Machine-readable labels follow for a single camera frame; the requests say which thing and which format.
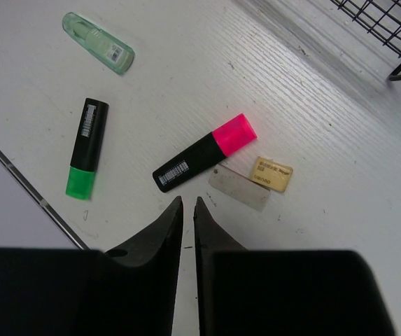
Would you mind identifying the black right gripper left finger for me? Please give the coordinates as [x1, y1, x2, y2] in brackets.
[0, 197, 183, 335]

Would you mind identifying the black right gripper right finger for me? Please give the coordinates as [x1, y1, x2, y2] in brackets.
[194, 198, 395, 335]

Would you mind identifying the pink cap black highlighter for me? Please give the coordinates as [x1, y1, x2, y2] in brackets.
[153, 113, 258, 193]

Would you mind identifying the white eraser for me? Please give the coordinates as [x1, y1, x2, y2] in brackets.
[209, 164, 270, 211]

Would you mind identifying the tan yellow eraser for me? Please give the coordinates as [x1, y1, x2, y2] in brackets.
[249, 157, 293, 193]

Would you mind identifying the green cap black highlighter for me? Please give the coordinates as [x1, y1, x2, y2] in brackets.
[65, 98, 108, 200]

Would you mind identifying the green transparent correction tape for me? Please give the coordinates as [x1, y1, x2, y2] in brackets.
[62, 12, 135, 75]

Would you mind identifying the black wire basket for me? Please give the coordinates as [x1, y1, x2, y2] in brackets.
[333, 0, 401, 82]

